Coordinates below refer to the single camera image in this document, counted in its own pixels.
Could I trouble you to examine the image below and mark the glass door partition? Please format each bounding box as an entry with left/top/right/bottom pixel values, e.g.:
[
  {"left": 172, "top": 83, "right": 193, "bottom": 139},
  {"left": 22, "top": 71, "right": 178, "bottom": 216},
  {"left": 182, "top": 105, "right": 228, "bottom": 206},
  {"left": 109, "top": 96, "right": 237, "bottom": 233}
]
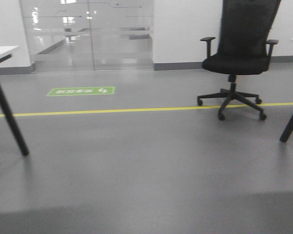
[{"left": 20, "top": 0, "right": 154, "bottom": 72}]

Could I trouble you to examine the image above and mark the green floor sign sticker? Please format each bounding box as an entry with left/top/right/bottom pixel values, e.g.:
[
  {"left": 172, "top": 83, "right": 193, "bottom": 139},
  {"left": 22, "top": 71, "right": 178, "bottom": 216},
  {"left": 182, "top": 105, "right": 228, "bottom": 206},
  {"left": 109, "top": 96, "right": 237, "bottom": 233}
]
[{"left": 47, "top": 86, "right": 115, "bottom": 97}]

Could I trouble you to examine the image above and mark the white desk with black leg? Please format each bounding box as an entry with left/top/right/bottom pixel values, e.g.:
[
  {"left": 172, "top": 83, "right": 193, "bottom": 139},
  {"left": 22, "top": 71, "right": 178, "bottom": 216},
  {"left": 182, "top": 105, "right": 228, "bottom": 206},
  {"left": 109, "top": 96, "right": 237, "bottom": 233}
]
[{"left": 0, "top": 45, "right": 29, "bottom": 156}]

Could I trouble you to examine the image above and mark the black office swivel chair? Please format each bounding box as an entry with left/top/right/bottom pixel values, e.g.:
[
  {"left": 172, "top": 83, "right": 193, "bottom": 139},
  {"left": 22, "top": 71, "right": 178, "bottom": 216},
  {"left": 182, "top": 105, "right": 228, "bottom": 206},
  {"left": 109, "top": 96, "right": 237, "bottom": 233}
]
[{"left": 197, "top": 0, "right": 280, "bottom": 120}]

